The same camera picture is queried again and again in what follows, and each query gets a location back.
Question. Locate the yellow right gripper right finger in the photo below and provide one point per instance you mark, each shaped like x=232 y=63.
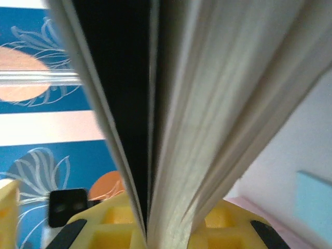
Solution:
x=228 y=233

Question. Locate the pink pencil case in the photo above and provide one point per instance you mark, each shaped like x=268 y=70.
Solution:
x=259 y=210

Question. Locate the aluminium frame post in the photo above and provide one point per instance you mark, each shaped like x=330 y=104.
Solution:
x=39 y=77

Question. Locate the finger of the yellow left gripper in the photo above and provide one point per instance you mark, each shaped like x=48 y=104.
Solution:
x=9 y=202

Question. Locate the blue sticky note pad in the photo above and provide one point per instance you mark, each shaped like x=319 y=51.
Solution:
x=316 y=199

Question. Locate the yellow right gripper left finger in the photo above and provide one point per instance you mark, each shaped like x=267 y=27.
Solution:
x=114 y=228

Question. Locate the black paperback book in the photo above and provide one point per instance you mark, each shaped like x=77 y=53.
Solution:
x=207 y=103

